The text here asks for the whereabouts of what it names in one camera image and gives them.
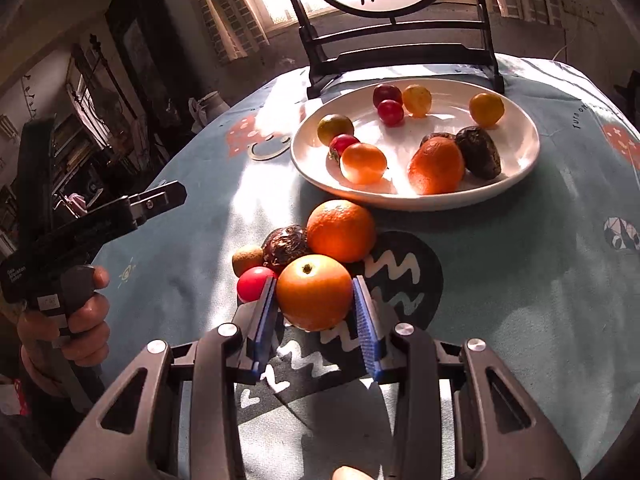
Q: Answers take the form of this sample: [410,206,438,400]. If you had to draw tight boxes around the light blue printed tablecloth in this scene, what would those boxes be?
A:
[92,52,640,480]

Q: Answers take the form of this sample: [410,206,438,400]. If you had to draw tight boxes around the dark red plum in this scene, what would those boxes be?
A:
[372,83,404,107]

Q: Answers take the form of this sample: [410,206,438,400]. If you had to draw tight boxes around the large bumpy mandarin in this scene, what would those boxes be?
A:
[407,136,466,196]

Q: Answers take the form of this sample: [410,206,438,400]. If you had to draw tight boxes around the dark wooden cabinet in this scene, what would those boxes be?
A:
[105,0,176,131]

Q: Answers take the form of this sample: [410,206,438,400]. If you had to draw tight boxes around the person's right hand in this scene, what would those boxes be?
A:
[332,466,381,480]

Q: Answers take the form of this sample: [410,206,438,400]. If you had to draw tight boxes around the yellow-green orange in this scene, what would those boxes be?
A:
[317,114,355,146]

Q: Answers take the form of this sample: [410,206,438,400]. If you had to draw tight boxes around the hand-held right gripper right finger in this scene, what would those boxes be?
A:
[351,276,583,480]

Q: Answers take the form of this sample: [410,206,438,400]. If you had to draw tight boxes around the round painted screen wooden stand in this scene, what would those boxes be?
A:
[272,0,506,101]

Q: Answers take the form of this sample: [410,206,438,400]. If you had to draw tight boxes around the large orange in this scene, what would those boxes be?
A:
[306,199,377,264]

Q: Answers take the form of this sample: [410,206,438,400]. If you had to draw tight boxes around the red cherry tomato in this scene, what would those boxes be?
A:
[236,266,278,304]
[328,133,361,162]
[377,99,405,127]

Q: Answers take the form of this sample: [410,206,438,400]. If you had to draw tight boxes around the person's left hand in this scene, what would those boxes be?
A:
[17,265,111,396]

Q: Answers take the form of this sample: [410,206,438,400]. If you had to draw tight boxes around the cluttered dark shelf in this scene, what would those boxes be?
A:
[50,35,146,201]

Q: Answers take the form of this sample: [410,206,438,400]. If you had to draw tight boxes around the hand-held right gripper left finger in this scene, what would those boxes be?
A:
[52,276,278,480]

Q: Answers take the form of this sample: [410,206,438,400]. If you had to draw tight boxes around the small orange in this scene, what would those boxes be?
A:
[402,84,433,117]
[469,92,505,128]
[340,142,388,185]

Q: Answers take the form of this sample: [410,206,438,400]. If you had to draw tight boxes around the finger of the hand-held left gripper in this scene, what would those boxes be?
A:
[130,182,187,223]

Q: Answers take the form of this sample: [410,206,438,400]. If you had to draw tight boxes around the white round plate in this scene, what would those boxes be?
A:
[290,78,541,212]

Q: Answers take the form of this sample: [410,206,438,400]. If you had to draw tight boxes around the medium orange with stem dimple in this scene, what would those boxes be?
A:
[276,254,354,332]

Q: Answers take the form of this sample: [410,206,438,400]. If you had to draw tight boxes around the white kettle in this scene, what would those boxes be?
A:
[189,91,231,131]

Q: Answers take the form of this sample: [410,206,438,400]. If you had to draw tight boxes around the brown kiwi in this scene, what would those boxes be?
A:
[232,244,264,277]

